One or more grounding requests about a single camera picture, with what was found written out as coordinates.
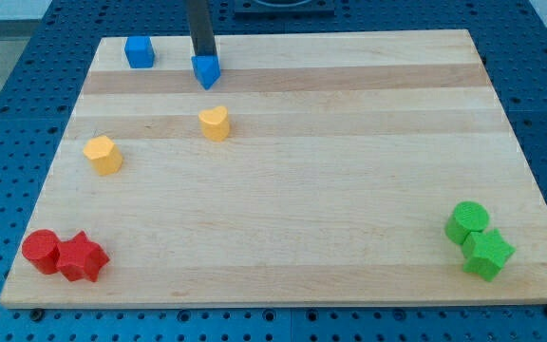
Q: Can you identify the red star block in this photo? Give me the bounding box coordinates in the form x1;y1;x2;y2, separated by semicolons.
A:
56;231;109;282

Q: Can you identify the yellow heart block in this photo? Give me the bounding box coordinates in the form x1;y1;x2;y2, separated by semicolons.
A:
198;106;230;142

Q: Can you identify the green cylinder block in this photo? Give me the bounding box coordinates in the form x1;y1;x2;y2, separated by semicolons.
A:
444;201;490;245

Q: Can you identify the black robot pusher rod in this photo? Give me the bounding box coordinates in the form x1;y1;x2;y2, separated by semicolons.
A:
184;0;217;56

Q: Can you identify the yellow hexagon block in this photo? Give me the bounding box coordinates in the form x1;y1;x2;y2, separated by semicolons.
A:
83;135;123;176

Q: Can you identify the blue cube block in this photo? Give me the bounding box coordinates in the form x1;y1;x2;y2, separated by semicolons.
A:
124;36;155;68

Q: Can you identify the red cylinder block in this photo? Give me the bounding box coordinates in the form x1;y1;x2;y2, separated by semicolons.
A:
21;229;60;275

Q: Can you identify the green star block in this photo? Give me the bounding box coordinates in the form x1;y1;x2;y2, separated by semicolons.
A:
462;228;516;282

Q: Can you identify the wooden board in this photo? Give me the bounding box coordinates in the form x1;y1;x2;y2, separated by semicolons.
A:
0;29;547;309

